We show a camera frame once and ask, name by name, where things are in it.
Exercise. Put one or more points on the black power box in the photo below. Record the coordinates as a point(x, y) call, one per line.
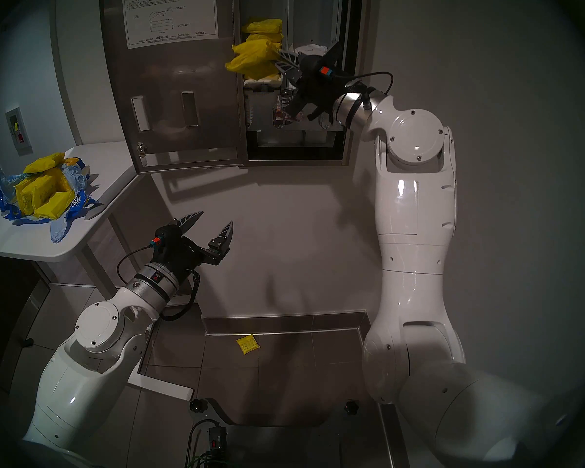
point(217, 440)

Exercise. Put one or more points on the black round knob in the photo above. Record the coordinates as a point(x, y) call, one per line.
point(198, 404)
point(352, 406)

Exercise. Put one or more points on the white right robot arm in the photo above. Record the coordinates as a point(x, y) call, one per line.
point(414, 228)

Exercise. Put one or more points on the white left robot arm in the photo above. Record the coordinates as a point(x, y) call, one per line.
point(92, 364)

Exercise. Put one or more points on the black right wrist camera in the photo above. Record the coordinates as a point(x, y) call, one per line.
point(324, 69)

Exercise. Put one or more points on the white pedestal table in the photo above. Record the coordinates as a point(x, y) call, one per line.
point(112, 165)

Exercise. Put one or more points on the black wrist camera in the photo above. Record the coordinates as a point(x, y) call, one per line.
point(160, 240)
point(324, 69)

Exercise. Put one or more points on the dark robot base platform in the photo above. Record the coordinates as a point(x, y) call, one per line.
point(273, 447)

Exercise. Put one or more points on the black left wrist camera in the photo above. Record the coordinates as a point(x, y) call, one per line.
point(160, 240)

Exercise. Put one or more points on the chrome dispensing lever mechanism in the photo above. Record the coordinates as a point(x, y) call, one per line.
point(282, 112)

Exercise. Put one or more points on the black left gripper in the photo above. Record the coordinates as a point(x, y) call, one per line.
point(180, 255)

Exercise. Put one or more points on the blue plastic pad bag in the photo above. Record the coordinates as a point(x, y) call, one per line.
point(58, 233)

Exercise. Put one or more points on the white wrapped sanitary pad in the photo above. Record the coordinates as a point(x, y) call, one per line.
point(312, 48)
point(263, 83)

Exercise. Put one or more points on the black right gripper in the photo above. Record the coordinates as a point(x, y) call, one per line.
point(317, 94)

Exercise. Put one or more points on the stainless steel dispenser cabinet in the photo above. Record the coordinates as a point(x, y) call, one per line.
point(353, 145)

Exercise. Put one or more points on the stainless steel dispenser door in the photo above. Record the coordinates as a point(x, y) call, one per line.
point(200, 82)

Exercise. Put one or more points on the yellow sanitary pad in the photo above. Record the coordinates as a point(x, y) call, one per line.
point(44, 164)
point(23, 196)
point(268, 37)
point(256, 50)
point(248, 67)
point(41, 186)
point(56, 206)
point(247, 344)
point(263, 26)

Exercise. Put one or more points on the white instruction sheet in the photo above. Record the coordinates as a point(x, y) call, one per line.
point(170, 13)

